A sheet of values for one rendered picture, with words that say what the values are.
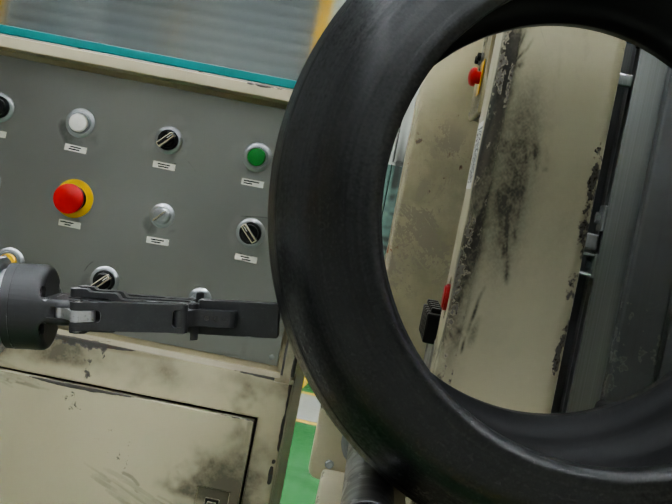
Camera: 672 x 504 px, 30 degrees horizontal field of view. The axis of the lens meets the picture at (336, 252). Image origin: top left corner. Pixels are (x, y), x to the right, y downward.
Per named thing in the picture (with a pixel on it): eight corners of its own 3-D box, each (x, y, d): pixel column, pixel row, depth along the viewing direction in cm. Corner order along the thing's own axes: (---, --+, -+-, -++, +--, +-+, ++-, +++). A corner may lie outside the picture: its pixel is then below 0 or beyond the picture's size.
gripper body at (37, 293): (-6, 265, 105) (103, 271, 105) (23, 259, 114) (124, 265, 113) (-10, 353, 106) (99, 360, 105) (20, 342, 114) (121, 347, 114)
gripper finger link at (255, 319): (199, 298, 109) (198, 299, 108) (280, 303, 109) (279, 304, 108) (198, 333, 109) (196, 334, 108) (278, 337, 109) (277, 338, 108)
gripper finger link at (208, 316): (179, 306, 108) (173, 309, 105) (237, 310, 108) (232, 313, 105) (178, 324, 108) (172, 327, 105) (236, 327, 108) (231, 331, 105)
